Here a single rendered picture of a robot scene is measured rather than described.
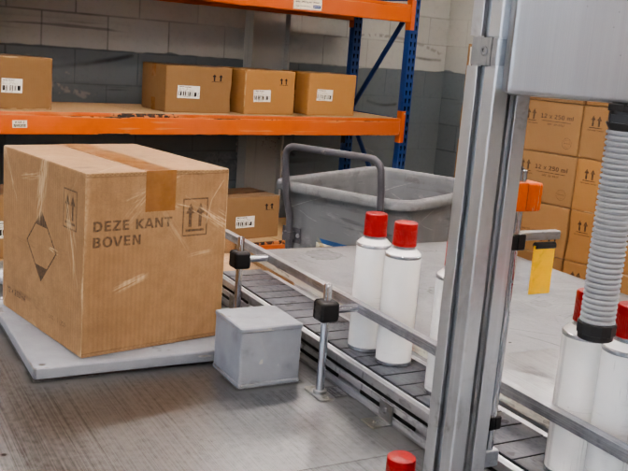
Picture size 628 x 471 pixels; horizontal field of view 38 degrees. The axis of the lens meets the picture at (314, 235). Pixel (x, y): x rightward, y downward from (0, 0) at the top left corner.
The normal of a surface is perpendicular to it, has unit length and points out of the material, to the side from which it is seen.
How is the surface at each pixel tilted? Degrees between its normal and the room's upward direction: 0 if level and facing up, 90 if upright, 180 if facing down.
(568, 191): 90
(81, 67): 90
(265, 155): 90
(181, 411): 0
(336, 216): 93
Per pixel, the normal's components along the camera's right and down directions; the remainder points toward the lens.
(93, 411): 0.07, -0.98
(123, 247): 0.63, 0.21
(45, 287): -0.77, 0.07
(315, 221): -0.56, 0.18
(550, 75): -0.11, 0.19
